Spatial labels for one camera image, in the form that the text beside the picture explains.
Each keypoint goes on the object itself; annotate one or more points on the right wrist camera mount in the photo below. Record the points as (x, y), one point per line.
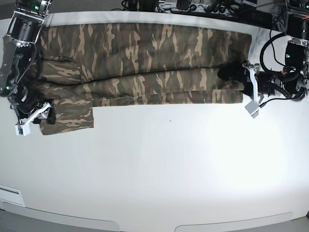
(22, 127)

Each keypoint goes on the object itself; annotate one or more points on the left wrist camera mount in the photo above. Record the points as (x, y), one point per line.
(252, 70)

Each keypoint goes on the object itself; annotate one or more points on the dark equipment clutter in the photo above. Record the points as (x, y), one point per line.
(139, 5)

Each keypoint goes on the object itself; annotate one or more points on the white label plate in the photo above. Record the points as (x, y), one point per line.
(11, 195)

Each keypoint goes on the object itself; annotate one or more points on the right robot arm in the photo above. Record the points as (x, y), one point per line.
(20, 53)

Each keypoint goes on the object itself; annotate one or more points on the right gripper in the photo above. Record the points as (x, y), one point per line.
(25, 102)

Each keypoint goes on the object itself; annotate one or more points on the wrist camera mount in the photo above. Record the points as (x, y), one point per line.
(22, 127)
(252, 70)

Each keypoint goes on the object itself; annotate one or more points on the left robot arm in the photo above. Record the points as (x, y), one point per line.
(293, 81)

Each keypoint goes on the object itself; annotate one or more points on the black power strip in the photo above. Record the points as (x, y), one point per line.
(223, 8)

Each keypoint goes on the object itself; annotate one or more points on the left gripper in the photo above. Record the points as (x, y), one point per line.
(267, 84)

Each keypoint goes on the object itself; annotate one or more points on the camouflage T-shirt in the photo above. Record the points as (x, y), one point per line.
(120, 64)

